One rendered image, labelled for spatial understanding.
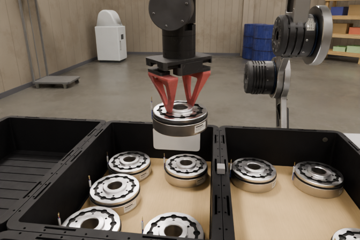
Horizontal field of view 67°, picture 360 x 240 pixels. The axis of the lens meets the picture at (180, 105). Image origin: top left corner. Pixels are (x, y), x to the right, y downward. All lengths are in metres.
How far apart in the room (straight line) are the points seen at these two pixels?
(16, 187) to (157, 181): 0.32
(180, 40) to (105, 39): 6.95
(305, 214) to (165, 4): 0.47
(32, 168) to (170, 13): 0.57
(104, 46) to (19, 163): 6.67
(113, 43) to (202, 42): 2.79
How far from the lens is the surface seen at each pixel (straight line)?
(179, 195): 0.62
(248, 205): 0.61
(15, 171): 0.82
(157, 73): 0.46
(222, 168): 0.50
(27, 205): 0.49
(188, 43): 0.45
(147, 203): 0.61
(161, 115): 0.48
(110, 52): 7.38
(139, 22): 8.78
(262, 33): 7.27
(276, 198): 0.65
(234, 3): 8.58
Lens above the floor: 1.20
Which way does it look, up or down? 18 degrees down
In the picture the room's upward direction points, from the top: straight up
